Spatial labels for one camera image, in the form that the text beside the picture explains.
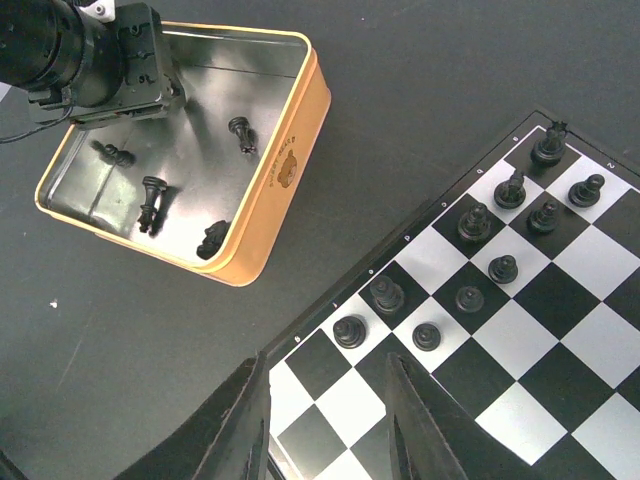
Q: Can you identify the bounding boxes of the black rook piece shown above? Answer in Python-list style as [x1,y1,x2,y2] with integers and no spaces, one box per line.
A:
[531,121,568,168]

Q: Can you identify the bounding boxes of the black pawn in tin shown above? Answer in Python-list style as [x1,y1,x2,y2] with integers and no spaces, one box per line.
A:
[90,140,136,168]

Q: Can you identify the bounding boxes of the black white chessboard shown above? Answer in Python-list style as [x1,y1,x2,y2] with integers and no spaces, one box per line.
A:
[269,110,639,479]

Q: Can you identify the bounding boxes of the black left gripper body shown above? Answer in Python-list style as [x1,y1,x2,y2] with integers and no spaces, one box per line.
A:
[71,2,186,130]

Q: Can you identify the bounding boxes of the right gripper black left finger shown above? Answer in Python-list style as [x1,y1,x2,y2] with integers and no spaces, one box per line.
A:
[117,351,271,479]

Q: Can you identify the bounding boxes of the black king piece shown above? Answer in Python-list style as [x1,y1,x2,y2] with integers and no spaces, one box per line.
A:
[369,275,404,315]

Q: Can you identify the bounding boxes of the black bishop piece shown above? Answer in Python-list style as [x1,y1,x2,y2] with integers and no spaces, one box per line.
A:
[457,202,491,243]

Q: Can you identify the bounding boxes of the black knight in tin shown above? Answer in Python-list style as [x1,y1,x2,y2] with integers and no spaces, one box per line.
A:
[196,220,230,260]

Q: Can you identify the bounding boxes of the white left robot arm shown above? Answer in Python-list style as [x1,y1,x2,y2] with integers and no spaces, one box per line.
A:
[1,1,185,129]

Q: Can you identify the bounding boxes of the black pawn on board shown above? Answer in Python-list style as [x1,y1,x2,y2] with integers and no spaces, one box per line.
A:
[568,174,605,208]

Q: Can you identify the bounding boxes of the yellow bear tin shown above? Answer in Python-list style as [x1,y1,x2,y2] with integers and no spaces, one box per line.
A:
[34,22,331,287]

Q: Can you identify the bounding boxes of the black chess piece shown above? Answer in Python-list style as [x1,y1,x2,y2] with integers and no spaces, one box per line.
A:
[494,170,526,210]

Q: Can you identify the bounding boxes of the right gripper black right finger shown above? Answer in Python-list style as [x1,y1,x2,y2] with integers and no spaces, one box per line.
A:
[385,354,515,479]

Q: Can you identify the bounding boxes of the black rook in tin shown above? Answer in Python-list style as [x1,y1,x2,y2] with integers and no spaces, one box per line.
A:
[228,116,257,154]

